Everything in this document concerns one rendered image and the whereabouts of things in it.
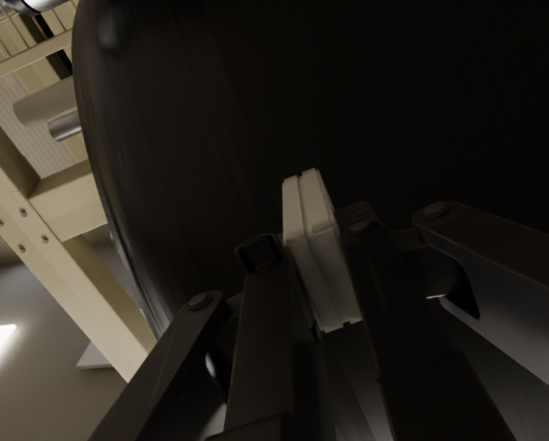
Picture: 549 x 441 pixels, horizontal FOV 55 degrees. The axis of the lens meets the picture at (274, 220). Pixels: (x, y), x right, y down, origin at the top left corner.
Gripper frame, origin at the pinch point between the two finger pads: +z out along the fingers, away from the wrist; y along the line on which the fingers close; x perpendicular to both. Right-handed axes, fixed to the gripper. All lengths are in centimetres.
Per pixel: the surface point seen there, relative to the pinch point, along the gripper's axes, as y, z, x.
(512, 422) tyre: 5.4, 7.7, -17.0
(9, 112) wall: -273, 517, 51
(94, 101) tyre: -10.0, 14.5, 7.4
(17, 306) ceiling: -373, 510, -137
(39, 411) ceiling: -289, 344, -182
